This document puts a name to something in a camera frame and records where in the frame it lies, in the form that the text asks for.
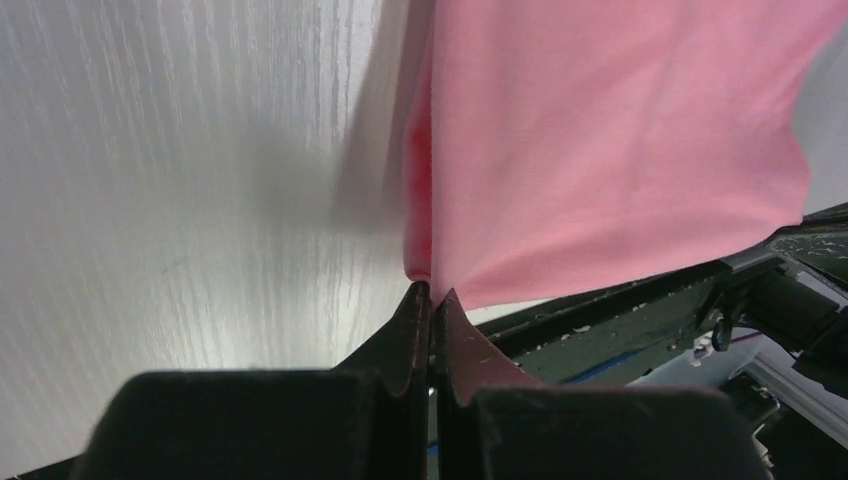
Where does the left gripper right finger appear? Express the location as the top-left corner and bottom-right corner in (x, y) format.
(433, 293), (767, 479)

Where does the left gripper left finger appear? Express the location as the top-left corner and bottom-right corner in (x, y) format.
(72, 282), (431, 479)

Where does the light pink t shirt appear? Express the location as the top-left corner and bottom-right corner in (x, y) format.
(402, 1), (847, 309)

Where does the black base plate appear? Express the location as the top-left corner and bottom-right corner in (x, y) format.
(476, 201), (848, 480)

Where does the aluminium frame rail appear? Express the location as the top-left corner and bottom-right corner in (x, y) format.
(744, 344), (847, 448)

